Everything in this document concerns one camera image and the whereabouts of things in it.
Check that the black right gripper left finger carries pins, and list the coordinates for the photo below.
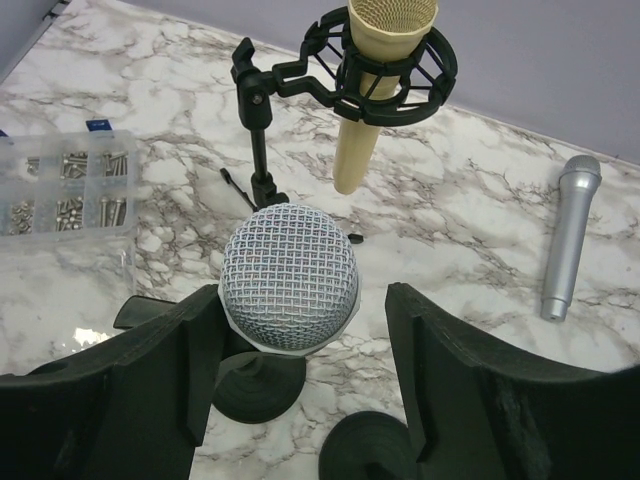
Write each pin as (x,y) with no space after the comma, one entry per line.
(134,406)

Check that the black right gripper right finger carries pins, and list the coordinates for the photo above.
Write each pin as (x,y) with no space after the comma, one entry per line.
(478,407)

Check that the black round-base clip stand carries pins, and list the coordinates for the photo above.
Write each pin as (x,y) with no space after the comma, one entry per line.
(254,387)

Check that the white microphone silver mesh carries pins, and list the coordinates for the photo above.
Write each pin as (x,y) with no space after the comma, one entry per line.
(289,281)

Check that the silver grey microphone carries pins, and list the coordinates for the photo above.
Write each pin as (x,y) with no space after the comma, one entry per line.
(578,183)

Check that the clear plastic screw box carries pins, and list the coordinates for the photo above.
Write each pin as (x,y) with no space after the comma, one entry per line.
(69,200)

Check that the black shock mount round stand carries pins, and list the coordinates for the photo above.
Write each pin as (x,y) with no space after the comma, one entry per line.
(367,445)

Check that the black tripod shock mount stand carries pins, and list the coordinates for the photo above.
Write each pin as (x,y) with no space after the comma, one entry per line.
(381,94)

